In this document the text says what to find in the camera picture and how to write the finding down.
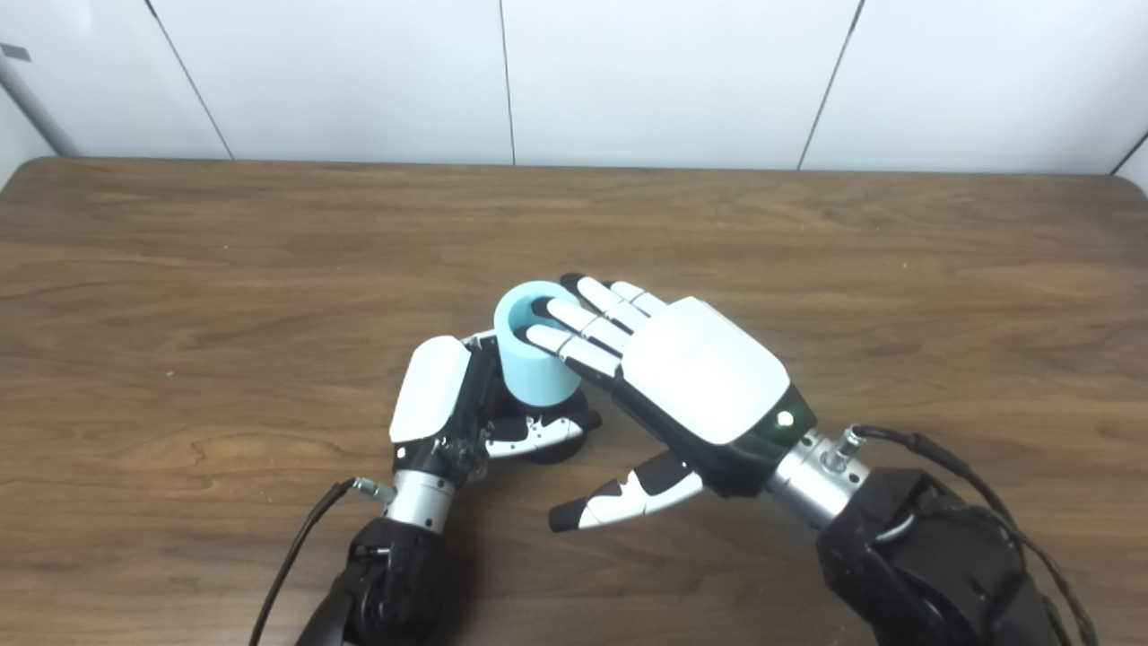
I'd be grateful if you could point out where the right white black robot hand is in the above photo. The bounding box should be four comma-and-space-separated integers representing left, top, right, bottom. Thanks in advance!
514, 274, 819, 533

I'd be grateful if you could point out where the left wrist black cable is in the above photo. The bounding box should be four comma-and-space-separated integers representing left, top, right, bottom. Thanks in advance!
248, 476, 397, 646

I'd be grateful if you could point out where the black funnel-shaped nozzle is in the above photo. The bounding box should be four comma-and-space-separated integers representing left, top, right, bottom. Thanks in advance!
489, 381, 604, 465

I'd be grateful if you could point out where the light-blue hose piece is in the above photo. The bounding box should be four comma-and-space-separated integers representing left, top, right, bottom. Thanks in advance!
494, 281, 584, 406

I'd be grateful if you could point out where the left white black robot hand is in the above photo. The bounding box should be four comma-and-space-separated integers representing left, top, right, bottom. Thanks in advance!
388, 330, 604, 485

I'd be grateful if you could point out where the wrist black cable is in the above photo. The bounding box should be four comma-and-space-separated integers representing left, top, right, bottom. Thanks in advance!
248, 476, 397, 646
825, 424, 1100, 646

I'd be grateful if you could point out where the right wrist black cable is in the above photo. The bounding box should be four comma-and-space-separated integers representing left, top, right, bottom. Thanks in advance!
825, 424, 1100, 646

